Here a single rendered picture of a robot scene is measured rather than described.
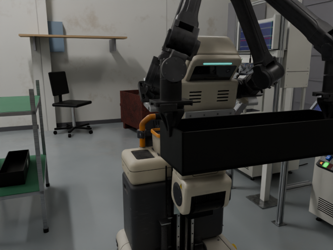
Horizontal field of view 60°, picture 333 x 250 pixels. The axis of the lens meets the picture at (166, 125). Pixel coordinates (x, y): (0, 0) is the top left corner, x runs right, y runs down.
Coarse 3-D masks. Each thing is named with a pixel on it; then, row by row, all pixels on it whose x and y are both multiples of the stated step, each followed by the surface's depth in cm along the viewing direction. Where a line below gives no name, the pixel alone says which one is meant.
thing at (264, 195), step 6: (264, 168) 262; (270, 168) 261; (264, 174) 263; (270, 174) 262; (264, 180) 264; (270, 180) 264; (264, 186) 264; (264, 192) 265; (252, 198) 272; (258, 198) 272; (264, 198) 266; (270, 198) 272; (276, 198) 272; (258, 204) 261; (264, 204) 261; (270, 204) 261; (276, 204) 261
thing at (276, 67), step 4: (268, 64) 114; (272, 64) 113; (276, 64) 113; (268, 68) 111; (272, 68) 111; (276, 68) 112; (272, 72) 110; (276, 72) 111; (280, 72) 112; (252, 76) 118; (276, 76) 111; (280, 76) 114; (276, 80) 113
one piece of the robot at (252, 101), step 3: (240, 75) 128; (243, 75) 128; (237, 99) 131; (249, 99) 124; (252, 99) 124; (255, 99) 125; (249, 102) 123; (252, 102) 124; (255, 102) 124; (249, 105) 124; (252, 105) 124
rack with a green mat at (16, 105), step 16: (16, 96) 273; (32, 96) 198; (0, 112) 193; (16, 112) 196; (32, 112) 200; (0, 160) 276; (32, 160) 276; (32, 176) 239; (48, 176) 298; (0, 192) 210; (16, 192) 210; (32, 192) 211
